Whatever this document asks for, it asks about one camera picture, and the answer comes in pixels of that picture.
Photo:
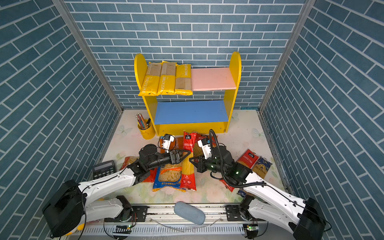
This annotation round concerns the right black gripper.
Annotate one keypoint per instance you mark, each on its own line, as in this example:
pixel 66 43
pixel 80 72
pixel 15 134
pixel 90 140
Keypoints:
pixel 200 165

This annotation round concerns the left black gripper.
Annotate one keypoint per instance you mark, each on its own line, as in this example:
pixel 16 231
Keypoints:
pixel 173 154

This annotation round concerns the red spaghetti bag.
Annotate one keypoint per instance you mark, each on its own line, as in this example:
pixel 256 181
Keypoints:
pixel 188 181
pixel 237 171

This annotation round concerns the yellow spaghetti bag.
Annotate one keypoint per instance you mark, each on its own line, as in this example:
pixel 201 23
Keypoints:
pixel 151 81
pixel 167 80
pixel 183 85

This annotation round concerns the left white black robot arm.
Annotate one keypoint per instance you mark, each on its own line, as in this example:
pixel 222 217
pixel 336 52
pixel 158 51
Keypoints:
pixel 71 204

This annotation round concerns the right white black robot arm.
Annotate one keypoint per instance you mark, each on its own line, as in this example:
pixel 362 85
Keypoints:
pixel 270 195

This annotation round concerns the yellow pink blue shelf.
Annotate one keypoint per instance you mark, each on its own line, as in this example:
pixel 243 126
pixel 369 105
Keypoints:
pixel 198 115

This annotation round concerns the red fusilli bag centre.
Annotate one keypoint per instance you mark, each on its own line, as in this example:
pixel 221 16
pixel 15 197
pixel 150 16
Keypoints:
pixel 198 150

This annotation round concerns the red fusilli bag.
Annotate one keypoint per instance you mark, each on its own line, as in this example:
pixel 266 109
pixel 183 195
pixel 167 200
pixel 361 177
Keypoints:
pixel 198 150
pixel 129 160

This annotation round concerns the orange macaroni bag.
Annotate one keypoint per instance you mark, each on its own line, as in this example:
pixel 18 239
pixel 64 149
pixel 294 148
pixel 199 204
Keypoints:
pixel 177 144

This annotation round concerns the blue macaroni bag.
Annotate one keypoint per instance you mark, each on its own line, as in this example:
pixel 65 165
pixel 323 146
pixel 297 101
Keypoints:
pixel 168 176

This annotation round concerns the yellow pencil cup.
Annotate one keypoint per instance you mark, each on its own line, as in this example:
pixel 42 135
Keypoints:
pixel 148 133

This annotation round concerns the coloured pencils bunch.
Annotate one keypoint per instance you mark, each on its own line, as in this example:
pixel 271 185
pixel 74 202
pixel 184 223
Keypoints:
pixel 144 124

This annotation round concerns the grey blue pouch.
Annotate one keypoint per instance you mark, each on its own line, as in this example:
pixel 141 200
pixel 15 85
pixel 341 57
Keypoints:
pixel 189 213

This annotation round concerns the red fusilli bag left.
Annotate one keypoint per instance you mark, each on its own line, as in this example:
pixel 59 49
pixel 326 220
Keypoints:
pixel 129 160

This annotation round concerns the dark blue spaghetti bag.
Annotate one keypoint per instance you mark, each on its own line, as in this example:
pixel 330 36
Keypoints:
pixel 257 164

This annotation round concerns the black calculator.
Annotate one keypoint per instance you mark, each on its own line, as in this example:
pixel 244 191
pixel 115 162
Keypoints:
pixel 103 169

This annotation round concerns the aluminium rail base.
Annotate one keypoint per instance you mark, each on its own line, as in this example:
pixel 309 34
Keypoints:
pixel 161 220

